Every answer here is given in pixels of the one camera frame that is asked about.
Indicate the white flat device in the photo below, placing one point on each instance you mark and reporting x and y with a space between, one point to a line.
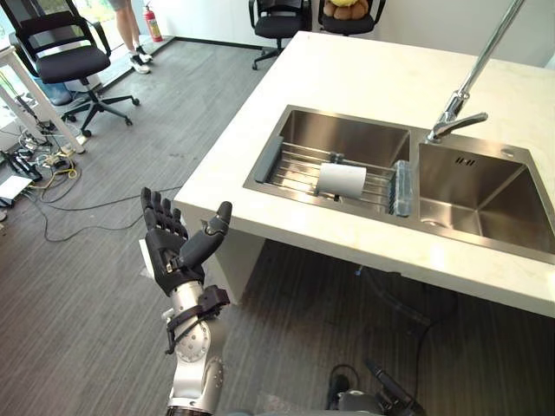
13 187

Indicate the white cup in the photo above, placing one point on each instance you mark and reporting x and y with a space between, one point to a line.
341 178

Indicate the white desk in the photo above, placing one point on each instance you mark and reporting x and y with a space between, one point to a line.
30 91

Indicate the red fire extinguisher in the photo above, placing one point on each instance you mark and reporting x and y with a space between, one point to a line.
152 24

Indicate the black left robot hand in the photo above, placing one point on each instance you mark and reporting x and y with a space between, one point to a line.
169 247

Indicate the black office chair with toy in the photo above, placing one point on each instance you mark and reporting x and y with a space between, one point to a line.
347 24

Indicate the white kitchen island counter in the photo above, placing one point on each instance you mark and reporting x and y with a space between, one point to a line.
390 143

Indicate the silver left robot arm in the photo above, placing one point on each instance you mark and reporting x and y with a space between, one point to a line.
197 346

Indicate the robot body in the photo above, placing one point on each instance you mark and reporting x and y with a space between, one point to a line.
373 396

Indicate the white power strip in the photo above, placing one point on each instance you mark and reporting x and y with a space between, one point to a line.
60 152

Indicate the stainless steel double sink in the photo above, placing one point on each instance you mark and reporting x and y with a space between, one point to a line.
403 182

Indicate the black mesh office chair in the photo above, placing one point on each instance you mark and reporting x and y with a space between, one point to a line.
69 60

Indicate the clear blue sponge holder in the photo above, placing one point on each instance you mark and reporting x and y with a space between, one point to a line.
402 187

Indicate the person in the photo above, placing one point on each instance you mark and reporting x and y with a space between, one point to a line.
132 34

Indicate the brown plush toy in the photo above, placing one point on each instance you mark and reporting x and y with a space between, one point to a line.
346 8

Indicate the chrome faucet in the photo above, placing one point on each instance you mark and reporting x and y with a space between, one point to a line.
472 69

